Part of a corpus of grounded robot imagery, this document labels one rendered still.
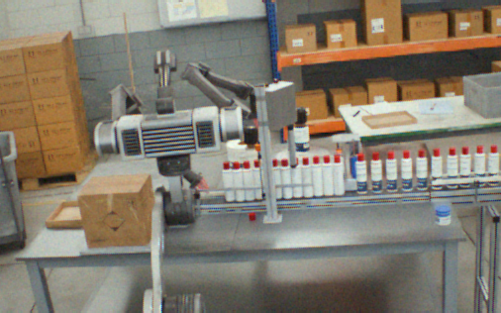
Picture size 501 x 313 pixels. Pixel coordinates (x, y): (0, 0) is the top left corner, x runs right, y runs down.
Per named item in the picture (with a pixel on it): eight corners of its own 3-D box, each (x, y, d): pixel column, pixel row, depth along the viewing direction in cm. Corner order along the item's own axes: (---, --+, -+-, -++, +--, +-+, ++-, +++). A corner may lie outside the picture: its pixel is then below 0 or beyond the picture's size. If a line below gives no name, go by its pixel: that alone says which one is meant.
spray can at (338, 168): (344, 191, 343) (342, 153, 337) (345, 195, 339) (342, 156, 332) (334, 192, 344) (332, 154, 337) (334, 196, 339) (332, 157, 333)
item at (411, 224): (425, 146, 417) (425, 143, 416) (466, 241, 293) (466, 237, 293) (98, 166, 442) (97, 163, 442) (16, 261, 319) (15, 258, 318)
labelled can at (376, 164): (381, 189, 341) (380, 151, 335) (382, 193, 336) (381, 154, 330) (371, 189, 342) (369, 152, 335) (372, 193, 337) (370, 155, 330)
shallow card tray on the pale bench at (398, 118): (406, 114, 487) (406, 110, 486) (418, 123, 465) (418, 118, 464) (360, 120, 484) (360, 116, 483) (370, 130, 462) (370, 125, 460)
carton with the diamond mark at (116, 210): (158, 223, 336) (150, 172, 327) (148, 245, 314) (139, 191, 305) (101, 226, 340) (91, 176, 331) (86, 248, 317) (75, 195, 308)
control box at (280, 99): (297, 121, 326) (294, 82, 320) (275, 131, 314) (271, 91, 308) (281, 119, 333) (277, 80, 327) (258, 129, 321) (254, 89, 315)
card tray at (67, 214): (114, 205, 370) (113, 198, 369) (100, 225, 346) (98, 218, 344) (63, 207, 374) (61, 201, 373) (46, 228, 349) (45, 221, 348)
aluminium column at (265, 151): (277, 216, 335) (264, 83, 314) (276, 220, 331) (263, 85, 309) (268, 217, 336) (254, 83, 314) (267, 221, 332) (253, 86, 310)
